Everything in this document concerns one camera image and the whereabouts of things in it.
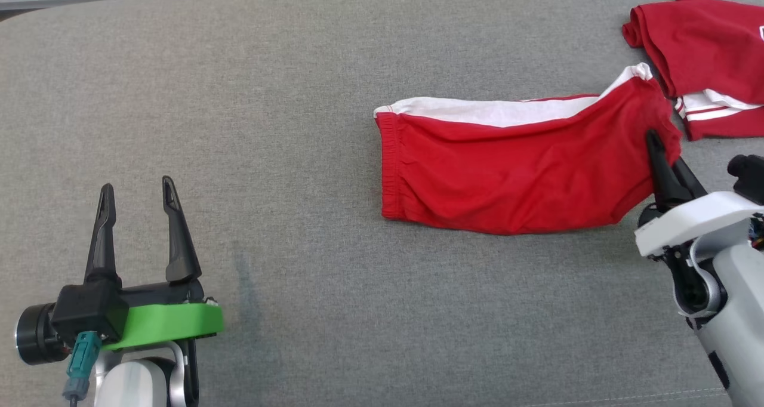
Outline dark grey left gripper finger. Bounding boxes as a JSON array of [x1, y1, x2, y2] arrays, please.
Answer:
[[162, 176, 202, 283], [84, 184, 122, 285]]

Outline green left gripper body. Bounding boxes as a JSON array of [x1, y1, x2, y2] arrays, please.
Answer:
[[104, 280, 224, 351]]

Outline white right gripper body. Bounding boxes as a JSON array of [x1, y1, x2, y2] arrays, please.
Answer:
[[634, 191, 764, 258]]

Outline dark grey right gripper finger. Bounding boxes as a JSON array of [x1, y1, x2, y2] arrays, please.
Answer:
[[673, 158, 708, 200], [646, 129, 692, 211]]

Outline red jersey with white trim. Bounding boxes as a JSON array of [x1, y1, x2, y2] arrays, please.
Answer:
[[622, 0, 764, 141]]

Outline red shorts with white stripe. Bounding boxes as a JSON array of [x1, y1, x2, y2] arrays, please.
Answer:
[[374, 63, 683, 236]]

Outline grey fabric sofa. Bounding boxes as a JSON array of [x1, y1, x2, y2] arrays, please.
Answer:
[[0, 0, 764, 407]]

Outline left cable with teal connector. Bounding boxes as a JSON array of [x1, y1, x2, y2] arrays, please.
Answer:
[[63, 331, 102, 407]]

